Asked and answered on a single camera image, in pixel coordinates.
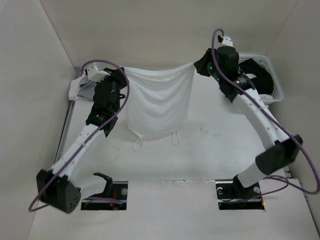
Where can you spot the folded grey tank top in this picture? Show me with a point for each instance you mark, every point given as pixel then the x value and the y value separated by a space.
pixel 86 88

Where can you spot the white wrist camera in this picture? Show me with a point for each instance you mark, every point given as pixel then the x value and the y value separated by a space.
pixel 94 74
pixel 225 40

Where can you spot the white tank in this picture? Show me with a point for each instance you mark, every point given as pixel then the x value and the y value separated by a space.
pixel 74 89
pixel 158 102

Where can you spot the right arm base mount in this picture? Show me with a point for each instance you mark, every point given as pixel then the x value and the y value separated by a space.
pixel 231 198

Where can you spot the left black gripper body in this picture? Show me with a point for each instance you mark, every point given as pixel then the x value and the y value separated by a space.
pixel 117 83

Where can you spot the black tank top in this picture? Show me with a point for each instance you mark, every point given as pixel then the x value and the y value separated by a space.
pixel 259 76

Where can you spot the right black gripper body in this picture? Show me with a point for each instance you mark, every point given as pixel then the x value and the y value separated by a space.
pixel 207 67

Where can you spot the white garment in basket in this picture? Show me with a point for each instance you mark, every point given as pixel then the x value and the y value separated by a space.
pixel 266 98

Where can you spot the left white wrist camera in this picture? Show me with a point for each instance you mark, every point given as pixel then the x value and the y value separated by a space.
pixel 94 74

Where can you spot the folded white tank top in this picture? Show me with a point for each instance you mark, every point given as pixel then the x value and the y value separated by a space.
pixel 74 89

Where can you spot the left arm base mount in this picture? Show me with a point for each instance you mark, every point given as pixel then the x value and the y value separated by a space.
pixel 117 195

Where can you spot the metal table edge rail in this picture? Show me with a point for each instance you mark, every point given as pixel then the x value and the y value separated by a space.
pixel 64 133

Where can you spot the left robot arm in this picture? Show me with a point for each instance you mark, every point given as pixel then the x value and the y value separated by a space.
pixel 60 186

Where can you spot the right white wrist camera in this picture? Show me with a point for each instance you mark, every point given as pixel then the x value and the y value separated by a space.
pixel 225 40

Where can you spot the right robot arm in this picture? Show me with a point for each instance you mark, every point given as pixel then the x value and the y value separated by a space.
pixel 242 83

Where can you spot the white plastic laundry basket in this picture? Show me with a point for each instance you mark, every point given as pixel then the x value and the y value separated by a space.
pixel 265 62

